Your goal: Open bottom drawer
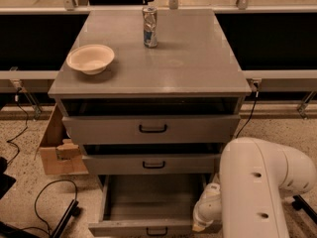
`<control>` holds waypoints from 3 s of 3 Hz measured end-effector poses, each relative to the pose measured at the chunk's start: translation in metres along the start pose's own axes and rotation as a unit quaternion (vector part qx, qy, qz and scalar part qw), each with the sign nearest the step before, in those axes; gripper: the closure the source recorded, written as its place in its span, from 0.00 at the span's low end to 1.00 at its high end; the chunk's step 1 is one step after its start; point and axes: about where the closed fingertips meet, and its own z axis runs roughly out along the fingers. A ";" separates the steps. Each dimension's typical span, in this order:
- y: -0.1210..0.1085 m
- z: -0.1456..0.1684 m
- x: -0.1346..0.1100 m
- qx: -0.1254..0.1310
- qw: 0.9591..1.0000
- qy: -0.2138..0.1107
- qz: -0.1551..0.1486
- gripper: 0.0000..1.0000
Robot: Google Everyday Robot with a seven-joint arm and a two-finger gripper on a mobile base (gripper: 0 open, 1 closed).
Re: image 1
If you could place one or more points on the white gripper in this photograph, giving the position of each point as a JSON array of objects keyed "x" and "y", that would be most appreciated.
[{"x": 205, "y": 209}]

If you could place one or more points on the crumpled silver drink can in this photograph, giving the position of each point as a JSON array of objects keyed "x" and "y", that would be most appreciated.
[{"x": 150, "y": 17}]

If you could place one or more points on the grey bottom drawer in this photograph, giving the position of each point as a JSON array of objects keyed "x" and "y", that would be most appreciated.
[{"x": 151, "y": 206}]

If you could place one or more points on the black stand leg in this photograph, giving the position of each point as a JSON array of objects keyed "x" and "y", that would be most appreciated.
[
  {"x": 300, "y": 203},
  {"x": 73, "y": 210}
]

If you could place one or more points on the black stand leg right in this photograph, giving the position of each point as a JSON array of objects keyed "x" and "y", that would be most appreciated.
[{"x": 300, "y": 203}]

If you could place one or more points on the grey drawer cabinet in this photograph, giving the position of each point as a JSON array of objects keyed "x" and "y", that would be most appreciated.
[{"x": 190, "y": 72}]

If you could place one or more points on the grey top drawer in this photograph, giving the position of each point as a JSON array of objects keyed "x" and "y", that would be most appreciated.
[{"x": 119, "y": 130}]

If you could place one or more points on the grey middle drawer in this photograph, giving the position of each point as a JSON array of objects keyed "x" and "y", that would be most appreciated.
[{"x": 152, "y": 164}]

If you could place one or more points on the black stand leg left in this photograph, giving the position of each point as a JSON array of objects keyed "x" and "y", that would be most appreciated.
[{"x": 73, "y": 210}]

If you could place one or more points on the metal bracket left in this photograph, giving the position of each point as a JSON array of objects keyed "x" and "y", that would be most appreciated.
[{"x": 19, "y": 85}]

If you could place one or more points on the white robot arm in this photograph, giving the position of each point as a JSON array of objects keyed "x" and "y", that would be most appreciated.
[{"x": 255, "y": 175}]

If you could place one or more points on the metal bracket right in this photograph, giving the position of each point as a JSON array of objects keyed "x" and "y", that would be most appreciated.
[{"x": 309, "y": 96}]

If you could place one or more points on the brown cardboard box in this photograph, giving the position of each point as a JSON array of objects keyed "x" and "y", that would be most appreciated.
[{"x": 58, "y": 154}]

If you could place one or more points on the metal bracket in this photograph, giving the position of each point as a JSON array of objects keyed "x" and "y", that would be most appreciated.
[
  {"x": 309, "y": 96},
  {"x": 19, "y": 85}
]

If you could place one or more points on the white paper bowl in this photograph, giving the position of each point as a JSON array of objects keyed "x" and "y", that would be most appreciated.
[{"x": 90, "y": 59}]

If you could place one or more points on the grey drawer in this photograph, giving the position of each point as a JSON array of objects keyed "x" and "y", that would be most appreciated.
[
  {"x": 152, "y": 164},
  {"x": 151, "y": 206},
  {"x": 119, "y": 130}
]

